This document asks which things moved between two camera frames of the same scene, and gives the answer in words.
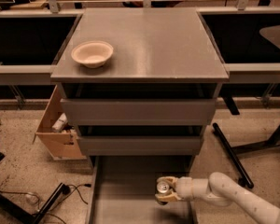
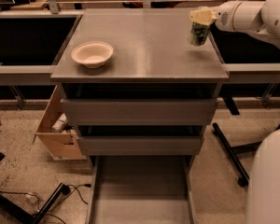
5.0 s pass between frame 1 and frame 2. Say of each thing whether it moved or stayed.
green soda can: moved
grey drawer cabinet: stayed
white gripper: moved
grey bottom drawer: stayed
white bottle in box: stayed
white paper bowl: stayed
